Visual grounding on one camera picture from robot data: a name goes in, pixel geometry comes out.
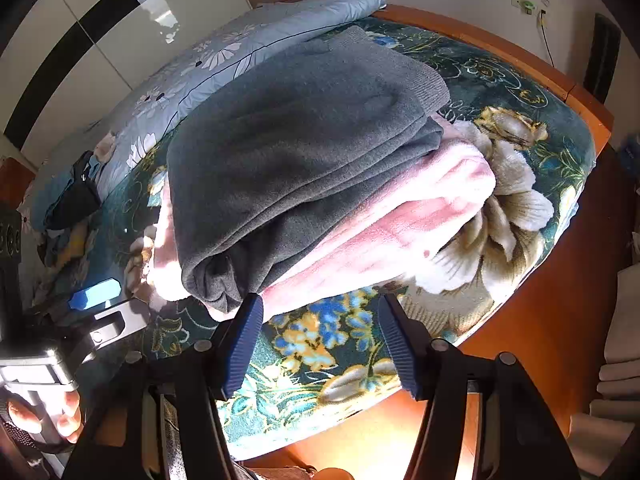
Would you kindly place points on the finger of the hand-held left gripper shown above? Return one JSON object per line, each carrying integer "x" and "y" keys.
{"x": 117, "y": 327}
{"x": 95, "y": 297}

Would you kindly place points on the white wall socket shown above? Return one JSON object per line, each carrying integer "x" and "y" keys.
{"x": 524, "y": 3}

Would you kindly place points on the stack of white cloths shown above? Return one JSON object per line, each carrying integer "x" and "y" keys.
{"x": 620, "y": 375}

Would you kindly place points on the grey floral quilt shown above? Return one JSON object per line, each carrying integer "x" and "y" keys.
{"x": 225, "y": 55}

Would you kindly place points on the person's left hand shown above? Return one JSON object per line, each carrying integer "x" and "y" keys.
{"x": 67, "y": 417}

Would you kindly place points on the wooden bed frame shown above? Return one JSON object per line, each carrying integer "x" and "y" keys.
{"x": 550, "y": 285}

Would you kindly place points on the dark grey garment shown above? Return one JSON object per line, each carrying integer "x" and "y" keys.
{"x": 75, "y": 205}

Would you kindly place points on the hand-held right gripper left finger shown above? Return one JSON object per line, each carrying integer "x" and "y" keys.
{"x": 245, "y": 345}

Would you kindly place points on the black panel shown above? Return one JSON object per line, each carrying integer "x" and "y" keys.
{"x": 602, "y": 55}

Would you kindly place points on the teal floral blanket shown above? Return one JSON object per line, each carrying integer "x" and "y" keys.
{"x": 500, "y": 110}

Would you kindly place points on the pink fleece garment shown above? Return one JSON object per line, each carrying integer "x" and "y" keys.
{"x": 400, "y": 220}

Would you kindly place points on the grey knit garment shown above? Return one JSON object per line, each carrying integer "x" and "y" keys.
{"x": 300, "y": 150}

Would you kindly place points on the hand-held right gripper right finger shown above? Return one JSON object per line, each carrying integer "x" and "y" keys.
{"x": 400, "y": 350}

